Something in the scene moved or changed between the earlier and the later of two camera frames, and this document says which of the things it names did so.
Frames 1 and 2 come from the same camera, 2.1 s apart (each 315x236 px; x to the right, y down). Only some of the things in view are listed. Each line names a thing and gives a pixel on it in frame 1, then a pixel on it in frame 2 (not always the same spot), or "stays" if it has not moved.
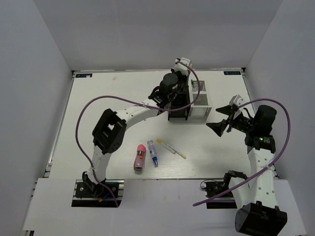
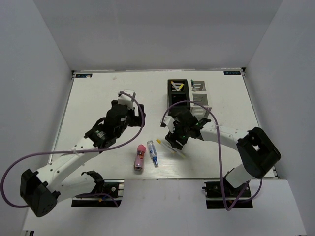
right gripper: (219, 127) → (171, 137)
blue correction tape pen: (153, 151) stays
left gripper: (185, 78) → (140, 123)
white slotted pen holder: (200, 109) stays
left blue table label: (85, 75) stays
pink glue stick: (140, 157) stays
